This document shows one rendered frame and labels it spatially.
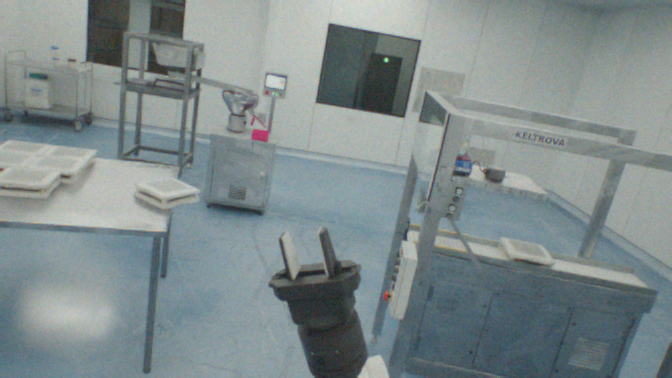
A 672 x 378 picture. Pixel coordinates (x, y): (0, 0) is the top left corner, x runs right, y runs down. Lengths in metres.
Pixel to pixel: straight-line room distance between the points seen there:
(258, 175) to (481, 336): 2.73
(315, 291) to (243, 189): 4.34
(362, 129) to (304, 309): 7.06
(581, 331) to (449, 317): 0.73
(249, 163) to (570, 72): 5.39
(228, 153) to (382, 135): 3.43
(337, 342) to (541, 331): 2.52
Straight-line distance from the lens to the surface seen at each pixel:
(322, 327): 0.69
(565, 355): 3.27
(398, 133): 7.78
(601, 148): 2.04
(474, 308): 2.99
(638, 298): 3.16
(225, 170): 4.93
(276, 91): 5.12
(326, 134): 7.67
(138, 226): 2.51
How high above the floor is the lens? 1.81
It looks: 17 degrees down
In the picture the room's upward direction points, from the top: 10 degrees clockwise
